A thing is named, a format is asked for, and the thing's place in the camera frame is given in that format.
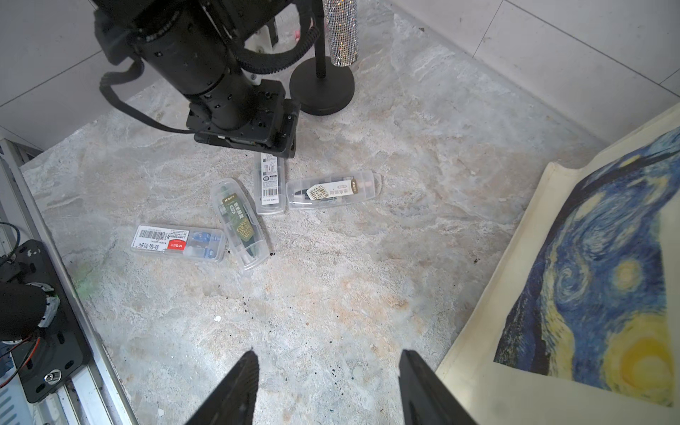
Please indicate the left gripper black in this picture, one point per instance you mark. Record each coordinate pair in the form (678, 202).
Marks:
(241, 116)

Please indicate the glitter microphone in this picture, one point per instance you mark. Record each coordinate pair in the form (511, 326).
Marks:
(341, 27)

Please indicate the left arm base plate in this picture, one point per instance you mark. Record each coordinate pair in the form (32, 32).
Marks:
(37, 318)

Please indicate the clear compass case barcode label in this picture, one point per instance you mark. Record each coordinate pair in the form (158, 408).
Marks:
(269, 183)

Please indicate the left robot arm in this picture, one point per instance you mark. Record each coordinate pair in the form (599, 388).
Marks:
(199, 48)

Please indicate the clear case red white label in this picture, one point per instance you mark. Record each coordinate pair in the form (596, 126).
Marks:
(191, 243)

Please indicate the black microphone stand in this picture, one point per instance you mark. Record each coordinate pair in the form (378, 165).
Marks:
(321, 88)

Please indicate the aluminium mounting rail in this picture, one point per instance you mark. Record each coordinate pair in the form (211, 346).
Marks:
(93, 394)

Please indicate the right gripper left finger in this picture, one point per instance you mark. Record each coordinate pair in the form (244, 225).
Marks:
(233, 400)

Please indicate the small clear compass case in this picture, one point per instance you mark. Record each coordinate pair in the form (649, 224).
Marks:
(333, 190)

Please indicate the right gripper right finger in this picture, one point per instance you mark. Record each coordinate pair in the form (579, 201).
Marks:
(425, 399)

